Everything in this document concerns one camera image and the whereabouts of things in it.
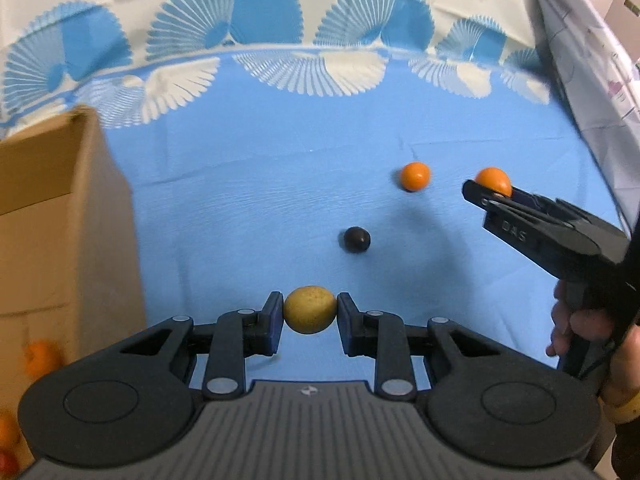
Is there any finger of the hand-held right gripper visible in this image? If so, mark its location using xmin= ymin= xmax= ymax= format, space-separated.
xmin=462 ymin=179 xmax=512 ymax=212
xmin=510 ymin=186 xmax=568 ymax=217

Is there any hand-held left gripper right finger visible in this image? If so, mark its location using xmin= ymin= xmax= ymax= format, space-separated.
xmin=337 ymin=292 xmax=505 ymax=402

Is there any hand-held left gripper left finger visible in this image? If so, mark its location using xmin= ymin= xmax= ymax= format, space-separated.
xmin=120 ymin=291 xmax=286 ymax=401

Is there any yellow round fruit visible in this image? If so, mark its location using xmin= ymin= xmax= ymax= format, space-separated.
xmin=283 ymin=286 xmax=337 ymax=335

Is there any brown cardboard box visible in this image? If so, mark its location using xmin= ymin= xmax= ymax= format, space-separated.
xmin=0 ymin=105 xmax=149 ymax=480

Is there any person's right hand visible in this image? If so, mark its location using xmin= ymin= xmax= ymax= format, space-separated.
xmin=546 ymin=280 xmax=640 ymax=411

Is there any tiny orange fruit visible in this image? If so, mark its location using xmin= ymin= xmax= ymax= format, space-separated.
xmin=400 ymin=161 xmax=432 ymax=193

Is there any black round fruit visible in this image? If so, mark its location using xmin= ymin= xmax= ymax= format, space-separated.
xmin=343 ymin=226 xmax=371 ymax=254

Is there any white patterned cloth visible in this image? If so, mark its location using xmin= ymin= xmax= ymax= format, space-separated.
xmin=522 ymin=0 xmax=640 ymax=243

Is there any blue fan-patterned cloth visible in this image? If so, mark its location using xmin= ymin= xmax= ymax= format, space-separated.
xmin=0 ymin=0 xmax=628 ymax=396

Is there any yellow wristband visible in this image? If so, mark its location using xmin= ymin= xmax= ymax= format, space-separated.
xmin=606 ymin=391 xmax=640 ymax=427

